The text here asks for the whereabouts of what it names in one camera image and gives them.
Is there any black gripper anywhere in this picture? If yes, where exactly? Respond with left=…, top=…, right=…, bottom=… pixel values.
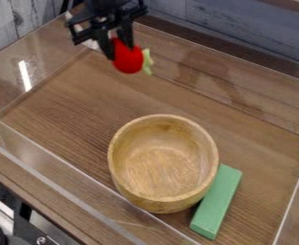
left=71, top=0, right=148, bottom=60

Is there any red plush strawberry toy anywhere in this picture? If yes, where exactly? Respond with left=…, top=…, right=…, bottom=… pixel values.
left=110, top=37, right=153, bottom=75

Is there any wooden bowl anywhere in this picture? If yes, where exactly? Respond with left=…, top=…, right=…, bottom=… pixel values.
left=106, top=114, right=219, bottom=213

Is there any green rectangular block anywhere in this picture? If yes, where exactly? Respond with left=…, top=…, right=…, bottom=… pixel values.
left=189, top=165, right=241, bottom=240

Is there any clear acrylic corner bracket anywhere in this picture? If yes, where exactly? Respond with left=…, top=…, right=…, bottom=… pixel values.
left=63, top=11, right=99, bottom=50

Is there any clear acrylic enclosure wall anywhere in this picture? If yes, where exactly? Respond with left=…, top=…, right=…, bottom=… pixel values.
left=0, top=19, right=299, bottom=245

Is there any black metal table frame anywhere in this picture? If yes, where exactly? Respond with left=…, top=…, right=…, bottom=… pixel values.
left=13, top=201, right=58, bottom=245

